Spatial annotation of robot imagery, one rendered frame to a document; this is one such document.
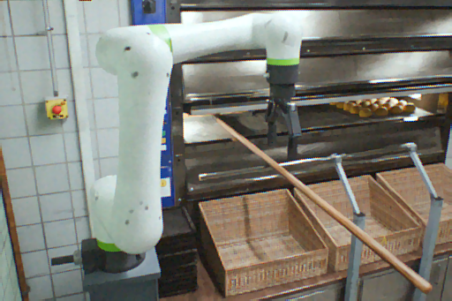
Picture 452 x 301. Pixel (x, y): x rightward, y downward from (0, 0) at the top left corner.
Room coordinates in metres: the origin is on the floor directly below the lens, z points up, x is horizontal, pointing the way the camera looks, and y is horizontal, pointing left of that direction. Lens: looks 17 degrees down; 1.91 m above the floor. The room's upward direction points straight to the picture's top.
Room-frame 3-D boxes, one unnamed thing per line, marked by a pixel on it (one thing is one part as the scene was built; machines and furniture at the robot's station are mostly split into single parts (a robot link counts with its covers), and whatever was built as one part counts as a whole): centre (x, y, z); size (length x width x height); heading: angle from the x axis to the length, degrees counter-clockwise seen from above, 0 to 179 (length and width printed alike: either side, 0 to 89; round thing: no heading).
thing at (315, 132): (2.36, -0.65, 1.16); 1.80 x 0.06 x 0.04; 109
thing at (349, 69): (2.34, -0.66, 1.54); 1.79 x 0.11 x 0.19; 109
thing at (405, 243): (2.09, -0.77, 0.72); 0.56 x 0.49 x 0.28; 109
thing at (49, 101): (1.82, 0.75, 1.46); 0.10 x 0.07 x 0.10; 109
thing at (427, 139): (2.34, -0.66, 1.02); 1.79 x 0.11 x 0.19; 109
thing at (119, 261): (1.01, 0.35, 1.23); 0.26 x 0.15 x 0.06; 106
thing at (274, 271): (1.90, -0.20, 0.72); 0.56 x 0.49 x 0.28; 108
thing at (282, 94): (1.17, -0.18, 1.64); 0.08 x 0.07 x 0.09; 18
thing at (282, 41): (1.18, -0.17, 1.82); 0.13 x 0.11 x 0.14; 32
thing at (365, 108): (2.94, -1.07, 1.21); 0.61 x 0.48 x 0.06; 19
